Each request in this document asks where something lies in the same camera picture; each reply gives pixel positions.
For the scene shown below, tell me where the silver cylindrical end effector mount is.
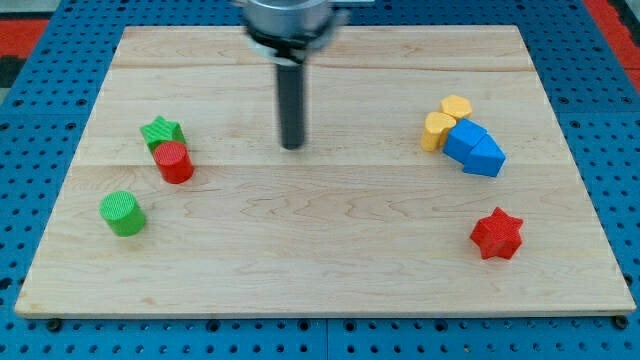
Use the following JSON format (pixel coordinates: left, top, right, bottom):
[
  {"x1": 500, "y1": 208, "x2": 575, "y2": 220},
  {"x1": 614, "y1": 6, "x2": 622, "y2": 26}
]
[{"x1": 236, "y1": 0, "x2": 374, "y2": 65}]

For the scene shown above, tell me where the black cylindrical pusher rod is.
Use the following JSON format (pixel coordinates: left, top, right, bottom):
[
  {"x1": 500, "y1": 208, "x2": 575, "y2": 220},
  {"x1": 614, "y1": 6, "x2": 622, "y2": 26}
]
[{"x1": 276, "y1": 65, "x2": 305, "y2": 150}]

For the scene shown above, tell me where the wooden board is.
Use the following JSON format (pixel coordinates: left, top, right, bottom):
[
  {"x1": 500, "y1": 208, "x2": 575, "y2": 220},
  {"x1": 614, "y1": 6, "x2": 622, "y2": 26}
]
[{"x1": 15, "y1": 25, "x2": 636, "y2": 319}]

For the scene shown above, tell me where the green star block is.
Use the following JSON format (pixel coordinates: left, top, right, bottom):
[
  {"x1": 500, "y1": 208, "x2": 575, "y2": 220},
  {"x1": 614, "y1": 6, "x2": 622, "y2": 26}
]
[{"x1": 140, "y1": 116, "x2": 186, "y2": 154}]

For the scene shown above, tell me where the red cylinder block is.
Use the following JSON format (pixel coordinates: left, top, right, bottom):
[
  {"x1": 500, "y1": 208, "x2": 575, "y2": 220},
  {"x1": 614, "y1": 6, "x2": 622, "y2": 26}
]
[{"x1": 153, "y1": 141, "x2": 194, "y2": 184}]

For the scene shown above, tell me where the yellow heart block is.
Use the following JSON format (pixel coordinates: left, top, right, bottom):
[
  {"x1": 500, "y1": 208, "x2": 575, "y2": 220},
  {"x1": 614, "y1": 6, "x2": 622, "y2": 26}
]
[{"x1": 420, "y1": 112, "x2": 457, "y2": 151}]

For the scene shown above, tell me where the yellow hexagon block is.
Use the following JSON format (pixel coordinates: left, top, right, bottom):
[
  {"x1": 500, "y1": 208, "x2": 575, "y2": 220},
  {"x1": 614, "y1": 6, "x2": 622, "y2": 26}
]
[{"x1": 440, "y1": 94, "x2": 473, "y2": 120}]

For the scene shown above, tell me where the blue cube block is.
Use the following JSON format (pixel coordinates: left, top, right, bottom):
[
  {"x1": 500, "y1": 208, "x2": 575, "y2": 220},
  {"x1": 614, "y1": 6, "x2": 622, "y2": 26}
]
[{"x1": 443, "y1": 118, "x2": 488, "y2": 163}]

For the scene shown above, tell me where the blue pentagon block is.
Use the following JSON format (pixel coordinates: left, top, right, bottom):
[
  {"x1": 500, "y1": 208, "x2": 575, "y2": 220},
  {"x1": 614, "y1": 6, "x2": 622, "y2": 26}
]
[{"x1": 463, "y1": 134, "x2": 506, "y2": 177}]

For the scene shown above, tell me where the green cylinder block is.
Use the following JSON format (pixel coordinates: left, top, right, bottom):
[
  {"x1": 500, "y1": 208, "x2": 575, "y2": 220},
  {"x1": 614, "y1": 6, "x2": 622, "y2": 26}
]
[{"x1": 99, "y1": 190, "x2": 146, "y2": 237}]

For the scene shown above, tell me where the red star block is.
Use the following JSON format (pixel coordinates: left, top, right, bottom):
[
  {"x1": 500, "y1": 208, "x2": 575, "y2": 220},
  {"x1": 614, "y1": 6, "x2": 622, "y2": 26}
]
[{"x1": 470, "y1": 207, "x2": 524, "y2": 260}]

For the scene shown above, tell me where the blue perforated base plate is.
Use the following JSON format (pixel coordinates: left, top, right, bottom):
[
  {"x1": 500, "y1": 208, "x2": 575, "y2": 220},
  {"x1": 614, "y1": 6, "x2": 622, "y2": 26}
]
[{"x1": 1, "y1": 0, "x2": 639, "y2": 359}]

